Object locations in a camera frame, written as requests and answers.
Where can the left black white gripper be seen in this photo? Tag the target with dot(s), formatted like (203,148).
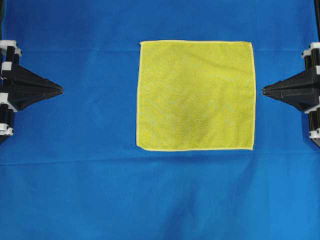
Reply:
(10,103)

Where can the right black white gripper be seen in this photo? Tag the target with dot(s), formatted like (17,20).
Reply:
(310,78)

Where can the blue table cloth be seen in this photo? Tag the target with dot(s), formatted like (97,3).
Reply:
(72,170)

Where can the yellow-green microfiber towel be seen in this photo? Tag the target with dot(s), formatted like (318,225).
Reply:
(196,96)

